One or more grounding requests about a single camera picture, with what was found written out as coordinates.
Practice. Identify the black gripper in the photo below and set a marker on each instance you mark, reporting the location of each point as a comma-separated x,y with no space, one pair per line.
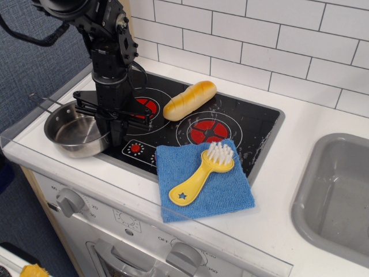
114,107

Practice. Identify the stainless steel pan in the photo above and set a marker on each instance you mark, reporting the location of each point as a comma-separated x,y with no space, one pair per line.
73,134

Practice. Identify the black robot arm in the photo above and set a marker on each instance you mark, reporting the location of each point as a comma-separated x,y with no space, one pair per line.
104,26

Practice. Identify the black toy stovetop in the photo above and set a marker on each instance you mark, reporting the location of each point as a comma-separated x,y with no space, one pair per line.
251,126

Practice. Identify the grey left oven knob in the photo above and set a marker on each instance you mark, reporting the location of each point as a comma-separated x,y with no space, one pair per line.
69,202

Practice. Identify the grey oven knob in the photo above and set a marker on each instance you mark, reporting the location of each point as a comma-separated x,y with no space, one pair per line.
184,258
69,202

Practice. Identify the toy bread loaf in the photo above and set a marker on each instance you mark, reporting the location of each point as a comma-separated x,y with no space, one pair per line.
188,101

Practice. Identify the white toy oven front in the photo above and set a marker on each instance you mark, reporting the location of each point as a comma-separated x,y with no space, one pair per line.
108,242

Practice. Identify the yellow dish brush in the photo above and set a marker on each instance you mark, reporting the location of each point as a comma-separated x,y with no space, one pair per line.
218,158

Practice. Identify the blue microfibre cloth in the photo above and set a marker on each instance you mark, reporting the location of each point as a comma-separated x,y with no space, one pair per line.
222,192

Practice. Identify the grey right oven knob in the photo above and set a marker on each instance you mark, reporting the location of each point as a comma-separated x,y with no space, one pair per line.
184,258

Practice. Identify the grey sink basin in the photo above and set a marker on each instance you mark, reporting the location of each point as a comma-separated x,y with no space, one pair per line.
330,210

